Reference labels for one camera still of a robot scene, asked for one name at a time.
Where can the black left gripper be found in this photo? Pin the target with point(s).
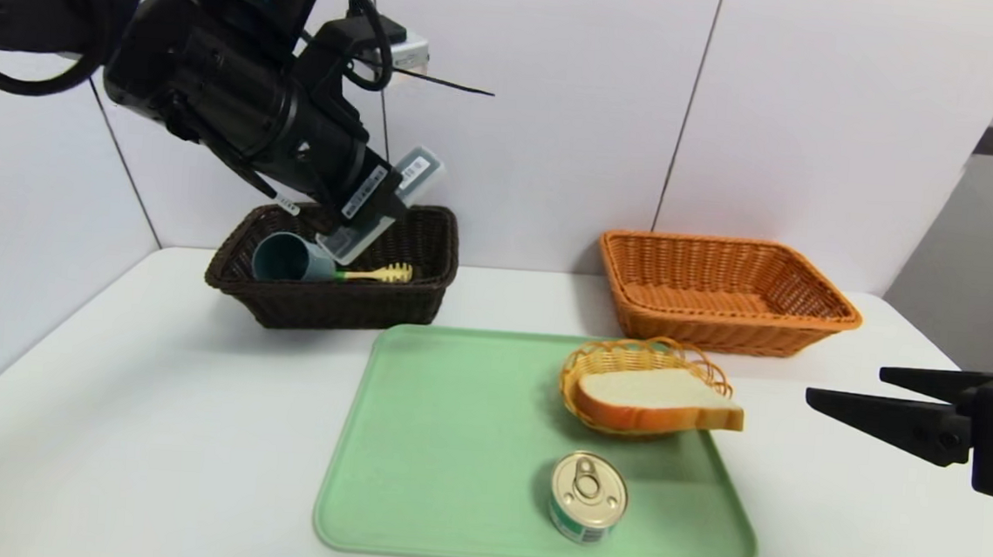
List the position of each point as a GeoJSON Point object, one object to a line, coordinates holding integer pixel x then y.
{"type": "Point", "coordinates": [368, 189]}

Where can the small round orange wicker basket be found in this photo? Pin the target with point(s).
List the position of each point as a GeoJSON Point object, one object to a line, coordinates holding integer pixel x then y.
{"type": "Point", "coordinates": [605, 356]}

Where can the white bread slice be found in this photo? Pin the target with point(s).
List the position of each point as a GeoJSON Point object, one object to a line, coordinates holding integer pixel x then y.
{"type": "Point", "coordinates": [654, 396]}

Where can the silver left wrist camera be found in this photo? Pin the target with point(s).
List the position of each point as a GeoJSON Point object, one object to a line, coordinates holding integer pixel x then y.
{"type": "Point", "coordinates": [412, 52]}

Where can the grey clear cutlery case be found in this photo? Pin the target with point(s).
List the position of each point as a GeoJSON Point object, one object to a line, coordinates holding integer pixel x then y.
{"type": "Point", "coordinates": [421, 173]}

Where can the dark brown wicker basket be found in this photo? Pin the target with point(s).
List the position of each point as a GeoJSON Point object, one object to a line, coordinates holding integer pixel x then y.
{"type": "Point", "coordinates": [346, 307]}

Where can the light green plastic tray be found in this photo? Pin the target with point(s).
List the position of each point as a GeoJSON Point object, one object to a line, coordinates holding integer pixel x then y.
{"type": "Point", "coordinates": [449, 450]}

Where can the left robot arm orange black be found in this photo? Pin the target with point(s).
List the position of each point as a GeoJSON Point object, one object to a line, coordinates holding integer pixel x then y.
{"type": "Point", "coordinates": [213, 75]}

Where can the large orange wicker basket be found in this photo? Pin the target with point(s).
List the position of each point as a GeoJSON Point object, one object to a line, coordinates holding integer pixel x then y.
{"type": "Point", "coordinates": [720, 329]}

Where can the tin can gold lid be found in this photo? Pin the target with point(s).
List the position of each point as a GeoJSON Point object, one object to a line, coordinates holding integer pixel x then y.
{"type": "Point", "coordinates": [589, 495]}

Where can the blue-grey plastic cup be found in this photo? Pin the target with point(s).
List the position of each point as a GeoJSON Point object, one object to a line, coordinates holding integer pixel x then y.
{"type": "Point", "coordinates": [284, 259]}

